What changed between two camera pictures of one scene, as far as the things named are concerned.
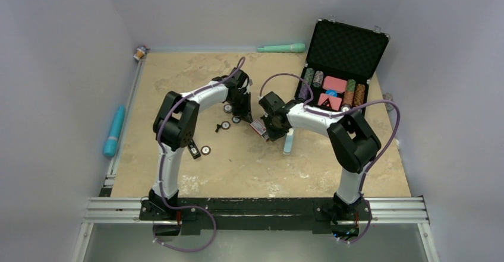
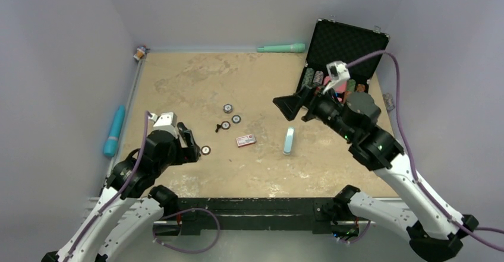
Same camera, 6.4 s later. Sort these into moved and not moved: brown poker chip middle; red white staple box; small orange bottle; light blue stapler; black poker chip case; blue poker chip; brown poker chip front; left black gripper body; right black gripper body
Moved: red white staple box; left black gripper body; right black gripper body
Not moved: small orange bottle; blue poker chip; light blue stapler; brown poker chip middle; brown poker chip front; black poker chip case
